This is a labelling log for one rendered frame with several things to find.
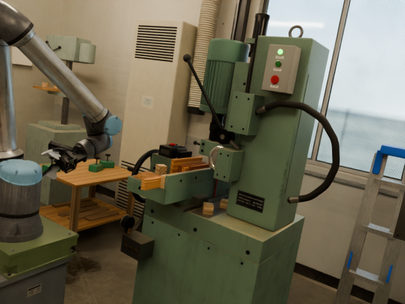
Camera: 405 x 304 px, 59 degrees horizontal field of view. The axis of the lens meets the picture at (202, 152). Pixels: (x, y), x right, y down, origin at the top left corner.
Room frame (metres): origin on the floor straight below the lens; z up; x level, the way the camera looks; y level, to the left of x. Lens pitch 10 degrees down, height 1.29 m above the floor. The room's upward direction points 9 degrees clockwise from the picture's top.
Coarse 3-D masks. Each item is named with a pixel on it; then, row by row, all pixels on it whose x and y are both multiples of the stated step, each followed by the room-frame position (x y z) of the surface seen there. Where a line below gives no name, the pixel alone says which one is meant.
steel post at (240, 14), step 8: (240, 0) 2.94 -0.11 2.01; (248, 0) 2.93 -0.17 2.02; (240, 8) 2.93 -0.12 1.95; (248, 8) 2.95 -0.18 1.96; (240, 16) 2.93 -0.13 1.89; (240, 24) 2.92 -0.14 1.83; (232, 32) 2.96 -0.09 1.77; (240, 32) 2.92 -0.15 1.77; (240, 40) 2.91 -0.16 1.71; (224, 120) 2.93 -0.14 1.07; (224, 128) 2.92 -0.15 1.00
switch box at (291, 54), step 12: (276, 48) 1.28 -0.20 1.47; (288, 48) 1.26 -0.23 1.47; (300, 48) 1.28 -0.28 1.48; (276, 60) 1.28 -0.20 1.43; (288, 60) 1.25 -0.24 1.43; (276, 72) 1.27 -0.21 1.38; (288, 72) 1.25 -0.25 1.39; (264, 84) 1.29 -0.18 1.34; (276, 84) 1.27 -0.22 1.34; (288, 84) 1.25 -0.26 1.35
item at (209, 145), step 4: (204, 140) 1.58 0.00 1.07; (208, 140) 1.59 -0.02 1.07; (200, 144) 1.59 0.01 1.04; (204, 144) 1.58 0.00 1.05; (208, 144) 1.57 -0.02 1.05; (212, 144) 1.55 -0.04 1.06; (216, 144) 1.54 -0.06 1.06; (220, 144) 1.53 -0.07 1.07; (200, 148) 1.59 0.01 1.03; (204, 148) 1.57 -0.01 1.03; (208, 148) 1.56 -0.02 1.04; (212, 148) 1.55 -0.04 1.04; (200, 152) 1.59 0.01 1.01; (204, 152) 1.57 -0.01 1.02; (208, 152) 1.56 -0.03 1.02; (208, 156) 1.56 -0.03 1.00
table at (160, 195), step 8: (128, 176) 1.40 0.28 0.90; (128, 184) 1.39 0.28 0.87; (136, 184) 1.37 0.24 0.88; (200, 184) 1.47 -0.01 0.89; (208, 184) 1.52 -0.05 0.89; (224, 184) 1.64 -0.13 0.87; (136, 192) 1.37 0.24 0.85; (144, 192) 1.34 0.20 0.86; (152, 192) 1.32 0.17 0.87; (160, 192) 1.30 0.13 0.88; (168, 192) 1.29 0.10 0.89; (176, 192) 1.33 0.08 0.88; (184, 192) 1.38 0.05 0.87; (192, 192) 1.43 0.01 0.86; (200, 192) 1.47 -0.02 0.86; (208, 192) 1.53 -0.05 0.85; (160, 200) 1.29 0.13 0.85; (168, 200) 1.30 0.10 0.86; (176, 200) 1.34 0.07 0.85
